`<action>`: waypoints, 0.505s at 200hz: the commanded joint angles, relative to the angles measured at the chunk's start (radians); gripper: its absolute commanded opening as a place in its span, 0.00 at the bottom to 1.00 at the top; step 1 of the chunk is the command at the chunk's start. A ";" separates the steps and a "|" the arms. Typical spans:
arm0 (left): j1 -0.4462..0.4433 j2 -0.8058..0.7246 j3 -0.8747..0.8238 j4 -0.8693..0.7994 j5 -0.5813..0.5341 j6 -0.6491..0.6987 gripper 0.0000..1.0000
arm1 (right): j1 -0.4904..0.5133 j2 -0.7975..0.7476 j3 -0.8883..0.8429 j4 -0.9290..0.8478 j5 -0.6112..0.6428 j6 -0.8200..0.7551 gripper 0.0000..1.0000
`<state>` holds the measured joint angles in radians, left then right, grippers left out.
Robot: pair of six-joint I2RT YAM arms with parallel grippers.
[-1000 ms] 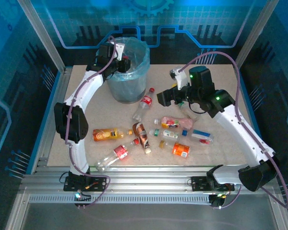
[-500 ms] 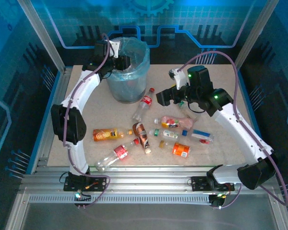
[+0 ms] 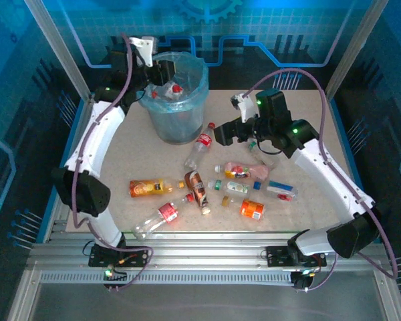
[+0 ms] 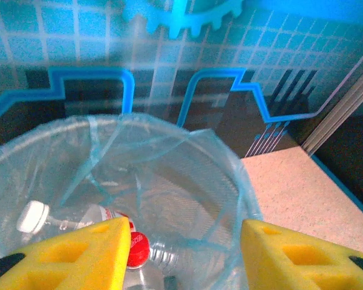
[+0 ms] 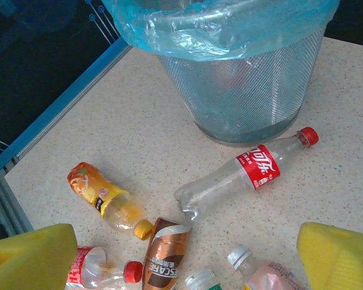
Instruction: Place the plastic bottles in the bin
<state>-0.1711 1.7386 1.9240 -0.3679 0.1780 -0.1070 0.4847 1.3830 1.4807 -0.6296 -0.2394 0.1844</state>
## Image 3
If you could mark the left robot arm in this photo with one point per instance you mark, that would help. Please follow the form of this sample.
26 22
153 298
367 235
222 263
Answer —
97 133

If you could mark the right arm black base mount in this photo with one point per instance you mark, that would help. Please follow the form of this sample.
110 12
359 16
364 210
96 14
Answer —
275 255

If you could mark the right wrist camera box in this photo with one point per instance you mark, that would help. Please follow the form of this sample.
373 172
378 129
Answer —
243 105

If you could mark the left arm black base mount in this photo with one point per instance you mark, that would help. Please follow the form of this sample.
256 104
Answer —
100 259

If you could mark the long clear bottle red label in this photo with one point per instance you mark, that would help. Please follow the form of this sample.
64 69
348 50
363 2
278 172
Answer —
168 213

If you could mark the green-cap clear unlabelled bottle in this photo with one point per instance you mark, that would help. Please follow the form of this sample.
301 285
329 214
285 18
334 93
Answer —
252 145

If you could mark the blue-cap clear bottle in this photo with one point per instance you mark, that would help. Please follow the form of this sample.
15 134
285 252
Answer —
280 190

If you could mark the aluminium frame post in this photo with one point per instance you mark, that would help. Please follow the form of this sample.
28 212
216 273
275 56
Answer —
58 50
354 47

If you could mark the translucent grey waste bin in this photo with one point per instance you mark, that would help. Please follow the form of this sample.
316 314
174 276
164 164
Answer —
173 128

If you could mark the green-cap bottle white label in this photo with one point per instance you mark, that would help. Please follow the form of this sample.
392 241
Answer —
235 188

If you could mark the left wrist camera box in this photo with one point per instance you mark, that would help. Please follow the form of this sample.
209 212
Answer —
143 47

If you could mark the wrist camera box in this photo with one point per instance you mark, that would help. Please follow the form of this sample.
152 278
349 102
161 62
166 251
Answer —
143 47
243 105

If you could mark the orange juice bottle yellow cap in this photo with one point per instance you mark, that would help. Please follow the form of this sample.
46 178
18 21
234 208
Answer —
147 188

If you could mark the aluminium frame rail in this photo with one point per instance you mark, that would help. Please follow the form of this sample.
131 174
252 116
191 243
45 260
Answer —
204 249

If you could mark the pink drink bottle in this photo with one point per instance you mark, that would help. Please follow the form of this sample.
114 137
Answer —
247 171

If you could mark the brown coffee drink bottle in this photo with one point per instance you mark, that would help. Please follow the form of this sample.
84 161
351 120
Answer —
196 187

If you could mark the gold-cap bottle orange label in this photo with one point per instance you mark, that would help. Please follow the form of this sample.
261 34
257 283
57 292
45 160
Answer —
252 209

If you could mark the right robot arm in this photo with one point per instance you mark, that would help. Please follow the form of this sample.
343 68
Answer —
327 177

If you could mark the trash bin with blue liner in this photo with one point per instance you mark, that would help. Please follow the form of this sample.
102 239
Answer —
200 87

